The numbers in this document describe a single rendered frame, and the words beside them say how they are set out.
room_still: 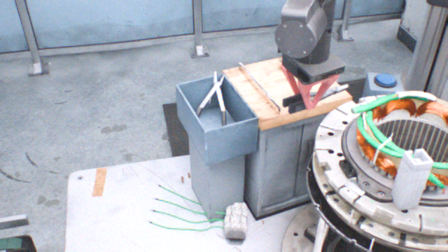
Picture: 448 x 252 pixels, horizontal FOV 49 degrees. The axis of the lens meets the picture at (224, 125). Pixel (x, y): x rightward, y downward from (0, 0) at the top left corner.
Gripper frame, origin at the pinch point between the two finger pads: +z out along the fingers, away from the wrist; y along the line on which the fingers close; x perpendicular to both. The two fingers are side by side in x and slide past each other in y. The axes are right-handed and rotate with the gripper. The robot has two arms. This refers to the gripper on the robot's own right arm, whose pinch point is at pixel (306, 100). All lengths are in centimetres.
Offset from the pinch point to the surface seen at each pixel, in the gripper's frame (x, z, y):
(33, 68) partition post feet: -39, 115, -227
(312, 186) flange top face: -3.4, 11.3, 8.8
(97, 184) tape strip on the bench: -35, 35, -32
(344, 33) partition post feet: 157, 118, -174
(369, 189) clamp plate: -1.2, 3.1, 19.0
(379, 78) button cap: 26.3, 10.4, -9.9
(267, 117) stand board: -3.7, 7.0, -6.3
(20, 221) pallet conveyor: -53, 34, -29
